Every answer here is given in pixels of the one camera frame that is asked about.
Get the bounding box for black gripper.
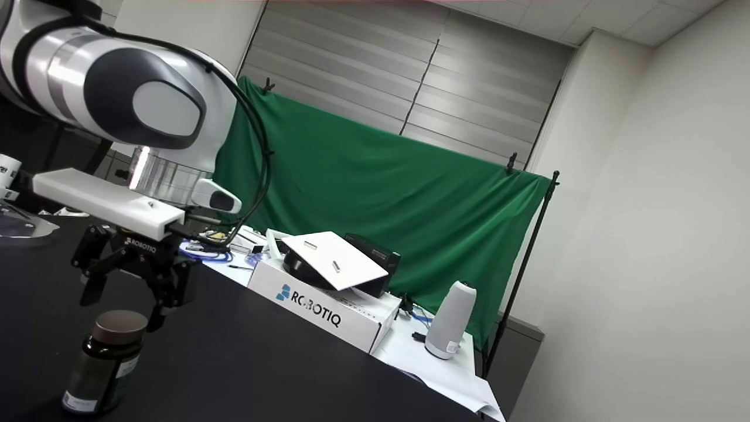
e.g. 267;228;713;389
71;222;199;333

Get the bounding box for dark green bottle brown cap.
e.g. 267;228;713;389
58;308;151;418

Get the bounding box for white wrist mounting plate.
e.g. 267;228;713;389
30;166;187;244

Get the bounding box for clear plastic container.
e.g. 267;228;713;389
0;199;62;244

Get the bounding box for white Robotiq cardboard box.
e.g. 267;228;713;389
246;250;403;356

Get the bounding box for white card sheet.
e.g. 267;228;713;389
276;229;392;294

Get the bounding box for black electronic device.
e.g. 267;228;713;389
342;233;403;298

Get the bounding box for green backdrop cloth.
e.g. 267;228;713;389
214;74;556;351

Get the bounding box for grey window blinds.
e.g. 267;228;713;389
236;0;576;172

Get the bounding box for black backdrop stand pole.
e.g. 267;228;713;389
478;169;563;380

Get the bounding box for blue coiled cable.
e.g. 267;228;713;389
178;240;236;265

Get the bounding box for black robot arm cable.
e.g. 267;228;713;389
45;9;274;240

